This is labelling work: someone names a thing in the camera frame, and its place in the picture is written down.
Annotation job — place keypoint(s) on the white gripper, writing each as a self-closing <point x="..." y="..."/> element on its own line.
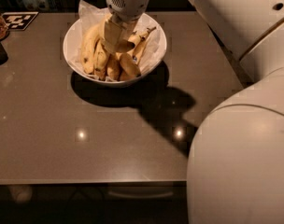
<point x="128" y="4"/>

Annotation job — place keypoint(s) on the large curved yellow banana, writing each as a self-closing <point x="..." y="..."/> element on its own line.
<point x="129" y="69"/>

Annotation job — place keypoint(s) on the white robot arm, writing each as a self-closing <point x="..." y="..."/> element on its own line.
<point x="235" y="171"/>

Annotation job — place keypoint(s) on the yellow banana with sticker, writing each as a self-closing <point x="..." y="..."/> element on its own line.
<point x="139" y="39"/>

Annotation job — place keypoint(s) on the leftmost yellow banana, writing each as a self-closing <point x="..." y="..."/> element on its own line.
<point x="88" y="46"/>

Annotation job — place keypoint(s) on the small lower yellow banana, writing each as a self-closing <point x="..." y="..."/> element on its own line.
<point x="113" y="68"/>

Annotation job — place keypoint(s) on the white ceramic bowl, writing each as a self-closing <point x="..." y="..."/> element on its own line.
<point x="88" y="17"/>

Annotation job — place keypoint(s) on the white paper liner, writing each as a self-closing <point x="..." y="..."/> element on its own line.
<point x="85" y="52"/>

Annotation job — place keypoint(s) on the black white fiducial marker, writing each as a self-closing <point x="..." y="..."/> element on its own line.
<point x="19" y="21"/>

